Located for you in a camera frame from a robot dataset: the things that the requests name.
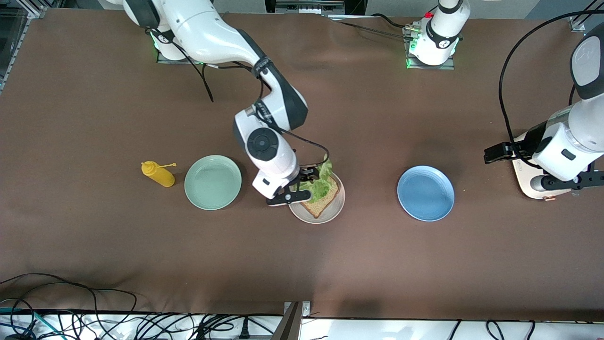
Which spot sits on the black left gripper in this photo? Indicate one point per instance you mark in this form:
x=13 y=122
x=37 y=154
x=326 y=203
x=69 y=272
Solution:
x=527 y=141

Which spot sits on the yellow mustard squeeze bottle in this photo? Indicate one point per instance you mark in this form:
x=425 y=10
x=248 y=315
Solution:
x=160 y=174

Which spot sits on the brown bread slice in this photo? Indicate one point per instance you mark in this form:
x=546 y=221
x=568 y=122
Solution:
x=325 y=203

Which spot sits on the blue plate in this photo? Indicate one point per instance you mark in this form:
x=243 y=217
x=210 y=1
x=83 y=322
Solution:
x=425 y=193

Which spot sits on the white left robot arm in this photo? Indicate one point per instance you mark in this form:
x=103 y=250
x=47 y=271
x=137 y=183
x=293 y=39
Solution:
x=585 y=127

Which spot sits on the white toaster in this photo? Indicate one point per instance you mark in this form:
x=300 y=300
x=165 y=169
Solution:
x=526 y=182

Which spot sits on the metal frame bracket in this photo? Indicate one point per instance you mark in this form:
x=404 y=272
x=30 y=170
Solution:
x=296 y=309

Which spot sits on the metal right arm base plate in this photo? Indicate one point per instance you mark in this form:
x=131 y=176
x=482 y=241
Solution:
x=163 y=60

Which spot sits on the black power plug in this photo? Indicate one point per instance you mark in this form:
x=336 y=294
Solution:
x=244 y=330

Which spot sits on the aluminium corner bracket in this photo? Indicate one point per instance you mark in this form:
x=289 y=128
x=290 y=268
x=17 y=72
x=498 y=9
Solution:
x=576 y=23

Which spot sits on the mint green plate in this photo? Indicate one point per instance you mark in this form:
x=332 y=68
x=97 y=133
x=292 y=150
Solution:
x=213 y=182

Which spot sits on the beige plate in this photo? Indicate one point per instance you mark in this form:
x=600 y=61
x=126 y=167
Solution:
x=302 y=215

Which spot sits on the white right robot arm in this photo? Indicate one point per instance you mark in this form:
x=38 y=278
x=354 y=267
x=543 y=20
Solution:
x=207 y=33

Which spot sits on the green lettuce leaf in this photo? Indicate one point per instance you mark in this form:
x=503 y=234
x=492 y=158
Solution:
x=321 y=186

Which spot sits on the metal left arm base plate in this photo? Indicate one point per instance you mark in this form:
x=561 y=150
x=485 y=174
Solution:
x=429 y=67

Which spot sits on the aluminium frame rail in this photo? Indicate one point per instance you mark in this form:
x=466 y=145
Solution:
x=37 y=11

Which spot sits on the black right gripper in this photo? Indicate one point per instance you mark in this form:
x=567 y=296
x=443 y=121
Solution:
x=307 y=174

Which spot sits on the grey power strip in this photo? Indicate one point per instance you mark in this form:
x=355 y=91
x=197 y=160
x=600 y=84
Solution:
x=309 y=5

